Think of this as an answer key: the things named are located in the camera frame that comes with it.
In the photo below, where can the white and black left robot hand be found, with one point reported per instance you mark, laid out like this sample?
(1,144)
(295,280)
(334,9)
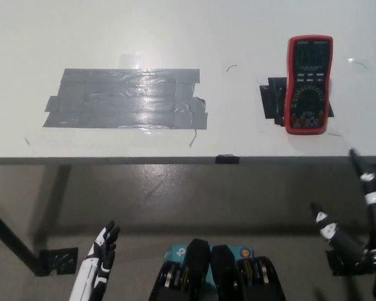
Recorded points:
(91,269)

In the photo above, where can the red digital multimeter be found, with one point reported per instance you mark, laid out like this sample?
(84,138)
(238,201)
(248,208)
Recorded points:
(308,94)

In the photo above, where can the black metal table leg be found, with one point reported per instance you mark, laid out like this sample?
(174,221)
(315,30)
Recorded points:
(12,238)

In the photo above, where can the black tape patch on table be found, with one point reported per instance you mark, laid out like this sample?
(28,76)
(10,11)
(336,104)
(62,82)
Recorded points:
(274,100)

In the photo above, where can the small black tape strip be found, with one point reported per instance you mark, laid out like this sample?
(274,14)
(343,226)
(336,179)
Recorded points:
(227,159)

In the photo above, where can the grey duct tape patch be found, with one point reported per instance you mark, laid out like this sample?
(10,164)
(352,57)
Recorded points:
(122,100)

